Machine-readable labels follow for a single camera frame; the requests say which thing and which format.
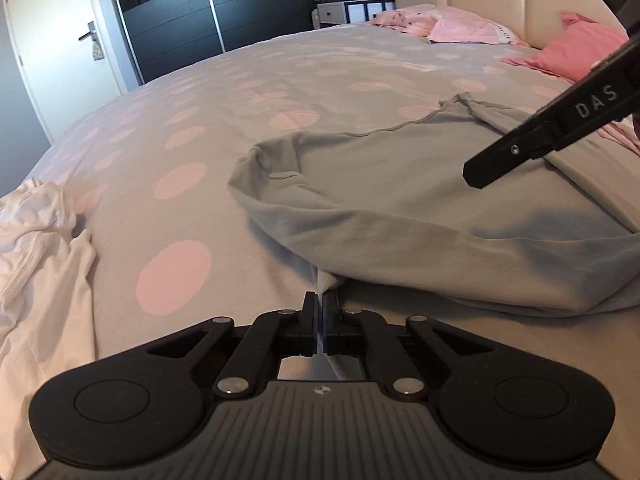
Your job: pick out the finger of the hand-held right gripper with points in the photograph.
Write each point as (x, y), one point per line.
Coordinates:
(500, 157)

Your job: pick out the white room door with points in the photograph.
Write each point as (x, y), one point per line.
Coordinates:
(55, 35)

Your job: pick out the light pink printed pillow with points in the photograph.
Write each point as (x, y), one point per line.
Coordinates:
(465, 27)

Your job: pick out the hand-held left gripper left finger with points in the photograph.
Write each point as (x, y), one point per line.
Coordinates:
(311, 322)

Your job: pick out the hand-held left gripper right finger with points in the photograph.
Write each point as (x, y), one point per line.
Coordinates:
(330, 322)

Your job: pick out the plain pink pillow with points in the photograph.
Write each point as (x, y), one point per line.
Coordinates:
(565, 55)

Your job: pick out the pale pink folded garment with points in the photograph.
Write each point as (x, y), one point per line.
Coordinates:
(617, 135)

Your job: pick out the black sliding-door wardrobe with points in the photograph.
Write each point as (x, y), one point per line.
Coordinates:
(165, 25)

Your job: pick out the small patterned hanging pouch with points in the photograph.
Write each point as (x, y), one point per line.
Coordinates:
(97, 51)

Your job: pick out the grey pink-dotted bed sheet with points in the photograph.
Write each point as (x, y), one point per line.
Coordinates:
(175, 135)

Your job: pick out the grey long-sleeve shirt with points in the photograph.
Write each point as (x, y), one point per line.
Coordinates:
(400, 200)

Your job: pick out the white crumpled garment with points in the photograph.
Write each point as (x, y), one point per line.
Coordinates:
(40, 285)

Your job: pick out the white nightstand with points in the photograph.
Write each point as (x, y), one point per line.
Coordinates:
(350, 12)

